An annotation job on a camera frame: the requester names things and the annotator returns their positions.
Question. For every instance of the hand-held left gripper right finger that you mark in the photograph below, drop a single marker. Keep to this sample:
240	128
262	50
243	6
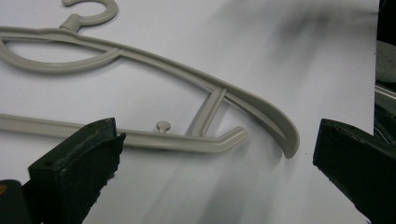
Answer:
358	161

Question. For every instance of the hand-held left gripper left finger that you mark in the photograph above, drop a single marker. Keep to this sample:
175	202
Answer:
74	174

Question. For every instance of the beige plastic clothes hanger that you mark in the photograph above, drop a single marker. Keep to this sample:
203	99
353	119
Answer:
174	67

